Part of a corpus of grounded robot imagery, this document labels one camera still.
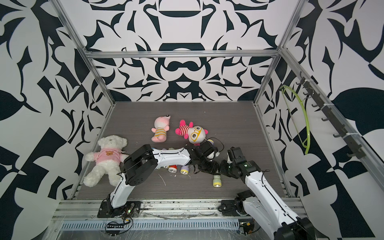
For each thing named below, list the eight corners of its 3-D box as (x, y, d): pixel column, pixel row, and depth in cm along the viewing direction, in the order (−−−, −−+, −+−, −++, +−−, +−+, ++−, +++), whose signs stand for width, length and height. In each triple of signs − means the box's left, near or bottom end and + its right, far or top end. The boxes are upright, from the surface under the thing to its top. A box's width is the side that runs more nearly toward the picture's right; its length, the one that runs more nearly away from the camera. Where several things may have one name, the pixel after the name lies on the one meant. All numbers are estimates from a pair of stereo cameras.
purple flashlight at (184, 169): (180, 173, 88) (179, 170, 84) (181, 167, 90) (181, 164, 86) (187, 175, 87) (187, 172, 83) (189, 169, 89) (189, 166, 86)
